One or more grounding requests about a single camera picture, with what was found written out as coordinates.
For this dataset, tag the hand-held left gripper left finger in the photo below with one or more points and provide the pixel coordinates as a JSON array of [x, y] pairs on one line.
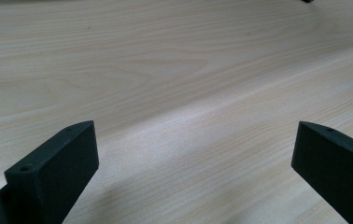
[[53, 174]]

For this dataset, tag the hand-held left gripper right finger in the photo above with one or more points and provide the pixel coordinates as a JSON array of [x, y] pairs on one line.
[[336, 168]]

